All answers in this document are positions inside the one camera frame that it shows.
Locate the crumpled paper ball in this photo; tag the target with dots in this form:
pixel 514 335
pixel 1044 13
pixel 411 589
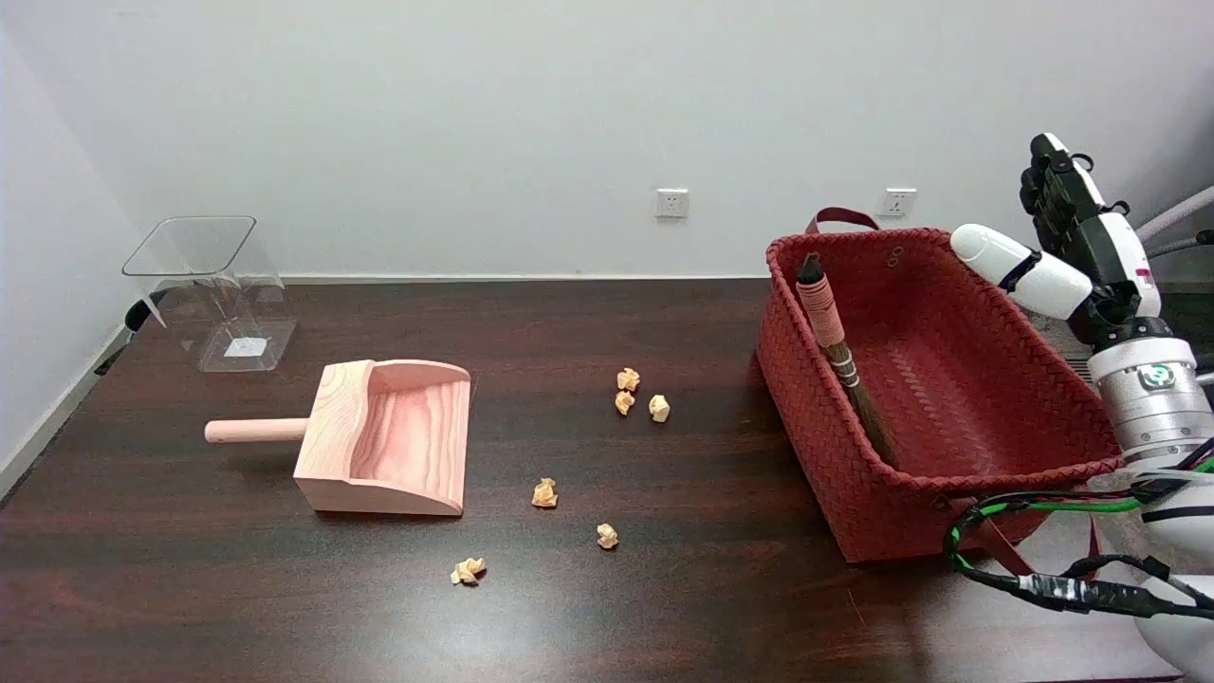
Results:
pixel 544 493
pixel 468 570
pixel 623 402
pixel 607 537
pixel 628 379
pixel 659 408

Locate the clear plastic container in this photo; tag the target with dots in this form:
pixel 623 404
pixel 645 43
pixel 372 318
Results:
pixel 248 349

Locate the red woven basket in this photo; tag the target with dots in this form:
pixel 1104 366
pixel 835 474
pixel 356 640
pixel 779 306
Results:
pixel 854 493

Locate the white wall socket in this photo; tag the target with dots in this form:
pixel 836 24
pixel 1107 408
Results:
pixel 671 203
pixel 897 202

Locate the white grey chair base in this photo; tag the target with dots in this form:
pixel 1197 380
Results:
pixel 1186 211

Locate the white zip tie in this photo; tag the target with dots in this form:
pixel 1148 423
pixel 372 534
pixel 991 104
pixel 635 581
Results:
pixel 1152 471

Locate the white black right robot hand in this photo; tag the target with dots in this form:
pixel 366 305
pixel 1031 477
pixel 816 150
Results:
pixel 1119 256

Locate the small straw hand broom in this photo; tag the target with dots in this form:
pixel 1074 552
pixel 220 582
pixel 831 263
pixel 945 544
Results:
pixel 823 313

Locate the black object behind container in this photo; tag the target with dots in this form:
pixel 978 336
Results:
pixel 142 313

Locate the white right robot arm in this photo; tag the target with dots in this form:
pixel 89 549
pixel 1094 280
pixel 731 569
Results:
pixel 1152 408

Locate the wooden dustpan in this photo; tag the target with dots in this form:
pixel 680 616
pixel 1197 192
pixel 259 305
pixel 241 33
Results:
pixel 408 446

